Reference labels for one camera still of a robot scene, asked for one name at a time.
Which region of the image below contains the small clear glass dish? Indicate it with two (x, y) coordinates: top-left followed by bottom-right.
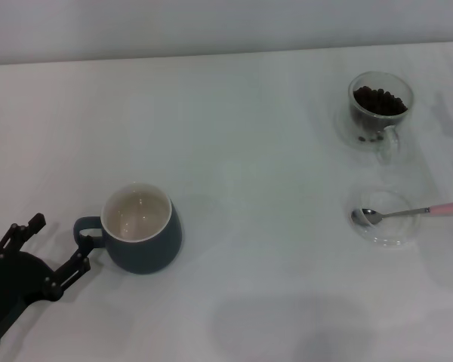
(345, 187), (420, 250)

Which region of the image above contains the pink handled metal spoon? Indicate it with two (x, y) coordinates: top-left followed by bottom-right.
(350, 200), (453, 229)

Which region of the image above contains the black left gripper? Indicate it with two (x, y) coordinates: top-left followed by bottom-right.
(0, 213), (95, 342)

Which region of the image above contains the heap of coffee beans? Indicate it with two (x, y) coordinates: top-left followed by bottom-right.
(353, 85), (408, 117)

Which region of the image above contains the dark teal ceramic mug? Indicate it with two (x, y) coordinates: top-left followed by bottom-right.
(73, 182), (183, 275)

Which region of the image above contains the clear glass cup with handle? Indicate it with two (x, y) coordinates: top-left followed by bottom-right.
(334, 71), (416, 167)

